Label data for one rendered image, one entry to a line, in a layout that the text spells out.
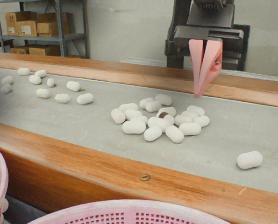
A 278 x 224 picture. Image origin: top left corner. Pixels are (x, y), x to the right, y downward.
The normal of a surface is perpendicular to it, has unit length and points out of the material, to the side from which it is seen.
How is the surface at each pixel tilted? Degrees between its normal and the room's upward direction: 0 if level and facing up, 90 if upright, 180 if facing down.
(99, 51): 91
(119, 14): 90
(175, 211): 75
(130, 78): 45
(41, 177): 90
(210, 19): 40
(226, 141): 0
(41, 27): 80
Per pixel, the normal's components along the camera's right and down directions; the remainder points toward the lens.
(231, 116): 0.00, -0.90
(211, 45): -0.35, -0.09
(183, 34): -0.26, -0.44
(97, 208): 0.22, 0.16
